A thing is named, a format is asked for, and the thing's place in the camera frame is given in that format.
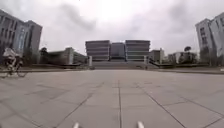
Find wide stone steps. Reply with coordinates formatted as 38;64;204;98
87;60;150;71

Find wide grey layered building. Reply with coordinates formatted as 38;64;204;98
84;39;151;62

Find small grey building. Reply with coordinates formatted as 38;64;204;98
148;48;166;65

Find low brown building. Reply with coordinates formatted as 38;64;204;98
39;46;88;66

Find bicycle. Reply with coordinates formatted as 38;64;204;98
0;59;28;80

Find tall grey building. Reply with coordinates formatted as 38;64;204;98
0;8;44;65

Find person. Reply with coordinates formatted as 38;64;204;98
1;47;24;75

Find tall pale building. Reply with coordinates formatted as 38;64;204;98
194;11;224;66

